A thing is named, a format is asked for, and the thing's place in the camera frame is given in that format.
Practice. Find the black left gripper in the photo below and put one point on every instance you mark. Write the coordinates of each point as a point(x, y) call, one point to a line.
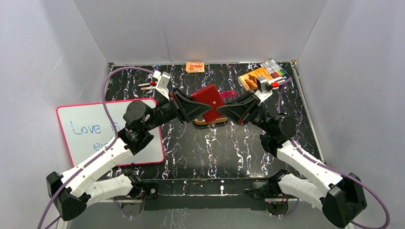
point(178, 105)

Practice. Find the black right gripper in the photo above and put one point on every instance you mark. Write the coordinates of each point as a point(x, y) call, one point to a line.
point(243, 108)

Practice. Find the red leather card holder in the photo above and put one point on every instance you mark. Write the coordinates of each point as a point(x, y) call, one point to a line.
point(210, 95)

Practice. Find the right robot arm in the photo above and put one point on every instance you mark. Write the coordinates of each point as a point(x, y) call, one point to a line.
point(313, 170)

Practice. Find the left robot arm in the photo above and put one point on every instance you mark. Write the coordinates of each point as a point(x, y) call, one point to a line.
point(101, 161)

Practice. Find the tan oval tray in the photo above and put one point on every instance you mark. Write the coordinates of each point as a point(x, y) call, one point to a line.
point(216, 121)

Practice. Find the orange yellow book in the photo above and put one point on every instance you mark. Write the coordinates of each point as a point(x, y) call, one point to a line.
point(248, 80)

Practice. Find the small orange spiral notepad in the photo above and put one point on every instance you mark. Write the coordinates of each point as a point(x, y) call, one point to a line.
point(195, 67)

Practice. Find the red capped white marker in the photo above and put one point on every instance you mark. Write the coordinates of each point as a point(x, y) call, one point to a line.
point(151, 84)

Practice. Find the orange capped white marker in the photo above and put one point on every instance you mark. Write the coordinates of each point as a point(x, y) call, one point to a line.
point(149, 88)

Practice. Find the white stapler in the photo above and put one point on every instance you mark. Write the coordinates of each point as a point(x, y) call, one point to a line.
point(277, 82)

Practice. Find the pack of coloured markers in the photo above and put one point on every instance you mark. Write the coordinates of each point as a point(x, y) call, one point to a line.
point(274, 69)

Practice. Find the pink framed whiteboard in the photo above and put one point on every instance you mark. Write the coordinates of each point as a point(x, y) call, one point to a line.
point(86, 129)

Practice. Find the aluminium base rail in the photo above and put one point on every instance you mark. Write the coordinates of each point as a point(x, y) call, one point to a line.
point(209, 193)

